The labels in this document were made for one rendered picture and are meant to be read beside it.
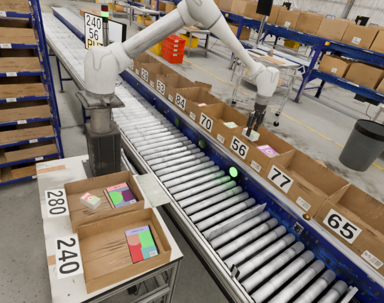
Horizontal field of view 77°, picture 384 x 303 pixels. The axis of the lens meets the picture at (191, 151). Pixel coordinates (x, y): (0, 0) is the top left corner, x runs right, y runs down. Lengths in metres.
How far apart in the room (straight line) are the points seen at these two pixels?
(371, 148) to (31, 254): 4.08
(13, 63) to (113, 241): 1.56
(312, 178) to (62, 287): 1.56
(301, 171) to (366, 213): 0.44
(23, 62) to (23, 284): 1.61
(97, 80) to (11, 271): 1.55
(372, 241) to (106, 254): 1.27
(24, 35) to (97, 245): 1.59
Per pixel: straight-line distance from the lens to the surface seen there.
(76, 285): 1.28
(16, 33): 2.27
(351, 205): 1.80
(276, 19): 7.26
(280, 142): 1.91
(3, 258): 2.41
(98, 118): 1.49
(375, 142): 4.10
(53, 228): 1.47
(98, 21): 2.38
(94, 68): 1.37
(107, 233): 1.39
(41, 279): 2.22
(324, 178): 1.81
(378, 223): 1.79
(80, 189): 1.59
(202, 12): 1.34
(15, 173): 2.79
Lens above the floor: 1.87
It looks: 34 degrees down
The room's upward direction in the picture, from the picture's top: 11 degrees clockwise
